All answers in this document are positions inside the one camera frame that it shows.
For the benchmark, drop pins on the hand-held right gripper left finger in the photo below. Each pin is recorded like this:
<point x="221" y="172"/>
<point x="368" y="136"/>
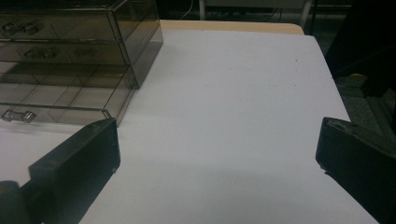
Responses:
<point x="74" y="165"/>

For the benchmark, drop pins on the smoky clear acrylic drawer cabinet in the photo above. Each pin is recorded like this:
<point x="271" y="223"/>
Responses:
<point x="77" y="40"/>

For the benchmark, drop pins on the white table cover sheet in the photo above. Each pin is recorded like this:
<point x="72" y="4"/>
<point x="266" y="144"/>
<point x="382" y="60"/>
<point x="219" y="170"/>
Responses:
<point x="218" y="124"/>

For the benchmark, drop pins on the clear acrylic drawer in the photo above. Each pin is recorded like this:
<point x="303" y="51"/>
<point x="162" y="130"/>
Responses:
<point x="62" y="96"/>

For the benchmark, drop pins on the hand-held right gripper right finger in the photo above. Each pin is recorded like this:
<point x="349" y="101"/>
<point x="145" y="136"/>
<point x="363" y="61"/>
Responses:
<point x="358" y="158"/>

